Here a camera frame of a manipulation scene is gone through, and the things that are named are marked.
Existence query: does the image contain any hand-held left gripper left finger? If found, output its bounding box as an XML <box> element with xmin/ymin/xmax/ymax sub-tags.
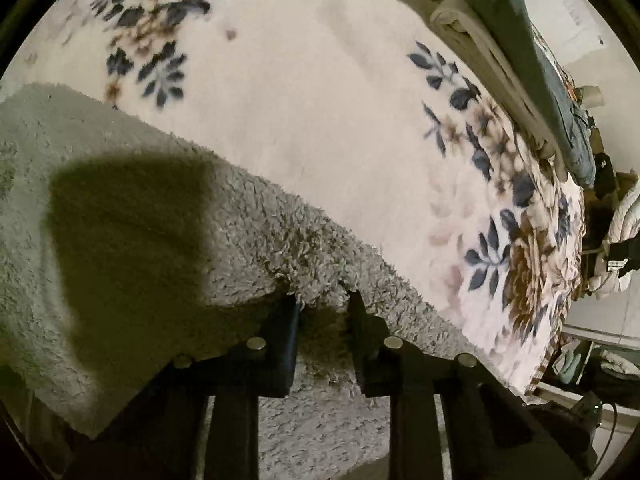
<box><xmin>75</xmin><ymin>292</ymin><xmax>302</xmax><ymax>480</ymax></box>

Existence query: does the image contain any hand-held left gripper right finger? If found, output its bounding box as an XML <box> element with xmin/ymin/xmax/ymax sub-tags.
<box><xmin>347</xmin><ymin>291</ymin><xmax>586</xmax><ymax>480</ymax></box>

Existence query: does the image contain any fluffy grey-white towel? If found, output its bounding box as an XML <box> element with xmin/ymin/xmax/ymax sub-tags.
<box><xmin>0</xmin><ymin>82</ymin><xmax>481</xmax><ymax>480</ymax></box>

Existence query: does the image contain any floral printed blanket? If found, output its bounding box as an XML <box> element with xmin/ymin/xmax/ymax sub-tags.
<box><xmin>10</xmin><ymin>0</ymin><xmax>587</xmax><ymax>401</ymax></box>

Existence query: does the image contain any white padded jacket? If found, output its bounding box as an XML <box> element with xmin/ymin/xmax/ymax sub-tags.
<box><xmin>587</xmin><ymin>185</ymin><xmax>640</xmax><ymax>295</ymax></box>

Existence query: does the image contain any folded cream cloth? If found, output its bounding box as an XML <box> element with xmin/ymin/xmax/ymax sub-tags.
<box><xmin>429</xmin><ymin>0</ymin><xmax>568</xmax><ymax>181</ymax></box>

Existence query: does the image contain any folded green cloth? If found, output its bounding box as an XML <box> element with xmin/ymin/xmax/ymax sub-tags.
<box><xmin>452</xmin><ymin>0</ymin><xmax>598</xmax><ymax>190</ymax></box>

